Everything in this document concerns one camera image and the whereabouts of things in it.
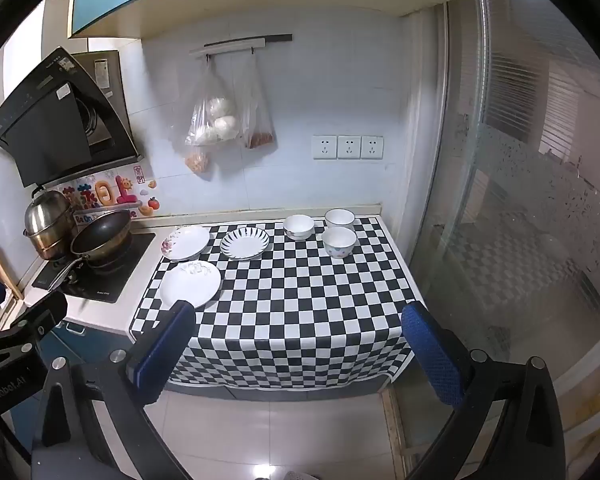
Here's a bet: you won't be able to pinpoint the plastic bag with red contents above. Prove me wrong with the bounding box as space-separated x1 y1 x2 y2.
237 55 277 150

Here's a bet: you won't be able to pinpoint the wooden cutting board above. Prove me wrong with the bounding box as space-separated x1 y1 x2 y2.
0 230 24 301

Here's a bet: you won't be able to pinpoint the white bowl with dark rim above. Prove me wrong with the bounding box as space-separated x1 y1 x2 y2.
324 208 356 229

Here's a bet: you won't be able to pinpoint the black wok with metal handle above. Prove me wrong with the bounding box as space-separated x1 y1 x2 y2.
32 208 133 291

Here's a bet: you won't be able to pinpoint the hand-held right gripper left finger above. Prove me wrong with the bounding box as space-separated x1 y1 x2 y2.
30 300 198 480

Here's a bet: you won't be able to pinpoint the plastic bag with orange contents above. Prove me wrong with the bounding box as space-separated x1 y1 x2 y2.
184 144 211 175

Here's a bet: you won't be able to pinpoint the white bowl with coloured dots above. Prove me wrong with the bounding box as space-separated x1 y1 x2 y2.
322 226 358 259

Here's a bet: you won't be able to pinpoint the black range hood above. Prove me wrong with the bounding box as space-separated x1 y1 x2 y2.
0 46 142 188

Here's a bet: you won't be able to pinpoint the plastic bag of white buns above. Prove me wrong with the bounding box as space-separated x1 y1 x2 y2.
169 57 241 148

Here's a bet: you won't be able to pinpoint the black glass gas stove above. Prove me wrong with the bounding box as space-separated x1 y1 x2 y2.
31 232 157 304

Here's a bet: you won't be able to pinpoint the white plate with black stripes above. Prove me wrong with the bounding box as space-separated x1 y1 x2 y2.
220 226 271 261

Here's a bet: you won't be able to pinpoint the colourful wall stickers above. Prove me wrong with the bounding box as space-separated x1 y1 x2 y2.
60 167 158 221

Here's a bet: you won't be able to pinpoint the stainless steel steamer pot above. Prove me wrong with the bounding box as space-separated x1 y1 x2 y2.
22 187 78 261

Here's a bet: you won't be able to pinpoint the wall hook rail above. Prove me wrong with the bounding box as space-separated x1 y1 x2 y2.
189 34 293 58

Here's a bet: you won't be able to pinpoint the white plate with floral print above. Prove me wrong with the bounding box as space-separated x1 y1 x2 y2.
161 225 212 261

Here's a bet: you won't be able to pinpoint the striped white plates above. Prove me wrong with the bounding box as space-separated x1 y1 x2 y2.
159 260 222 310

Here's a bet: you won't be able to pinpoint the white bowl with floral print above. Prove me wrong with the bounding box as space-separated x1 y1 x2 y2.
283 214 315 241

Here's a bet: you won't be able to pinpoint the frosted glass sliding door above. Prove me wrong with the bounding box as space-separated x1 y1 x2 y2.
410 0 600 461

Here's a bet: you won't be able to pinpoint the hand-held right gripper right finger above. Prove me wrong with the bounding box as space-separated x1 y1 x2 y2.
401 301 567 480

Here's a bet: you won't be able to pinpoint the black and white checkered tablecloth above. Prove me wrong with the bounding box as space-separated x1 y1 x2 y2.
130 216 427 391

